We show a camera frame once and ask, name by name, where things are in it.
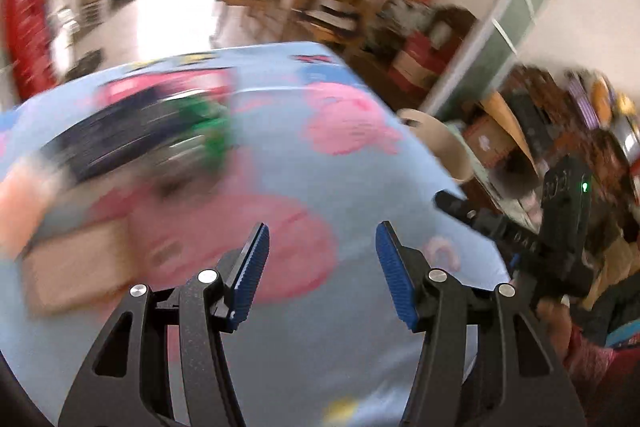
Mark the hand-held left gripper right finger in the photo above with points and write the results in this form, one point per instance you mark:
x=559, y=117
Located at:
x=395, y=277

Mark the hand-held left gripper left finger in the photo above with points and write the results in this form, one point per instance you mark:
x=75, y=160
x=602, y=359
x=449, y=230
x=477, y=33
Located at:
x=250, y=277

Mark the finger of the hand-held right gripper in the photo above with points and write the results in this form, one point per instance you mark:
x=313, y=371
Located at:
x=480, y=217

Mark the beige waste bin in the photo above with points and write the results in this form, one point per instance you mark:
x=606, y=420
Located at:
x=445, y=142

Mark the brown cardboard piece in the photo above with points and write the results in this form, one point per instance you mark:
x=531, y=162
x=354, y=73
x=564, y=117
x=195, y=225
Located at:
x=75, y=267

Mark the black and green packet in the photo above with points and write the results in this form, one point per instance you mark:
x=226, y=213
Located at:
x=140, y=127

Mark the pale pink cylinder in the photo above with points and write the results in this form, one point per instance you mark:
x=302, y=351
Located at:
x=22, y=207

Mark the person's right hand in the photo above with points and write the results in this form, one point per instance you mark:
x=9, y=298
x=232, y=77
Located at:
x=552, y=327

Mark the bent brown cardboard sheet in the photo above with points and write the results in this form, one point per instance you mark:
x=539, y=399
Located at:
x=510, y=127

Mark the blue cartoon printed blanket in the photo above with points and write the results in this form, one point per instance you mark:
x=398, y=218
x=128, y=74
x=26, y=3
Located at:
x=350, y=187

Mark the red and brown cardboard box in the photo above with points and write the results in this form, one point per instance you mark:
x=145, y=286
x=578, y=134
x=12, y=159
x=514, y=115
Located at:
x=417, y=59

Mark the stack of red plastic stools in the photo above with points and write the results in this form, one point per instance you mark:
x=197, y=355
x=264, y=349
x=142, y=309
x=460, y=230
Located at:
x=25, y=32

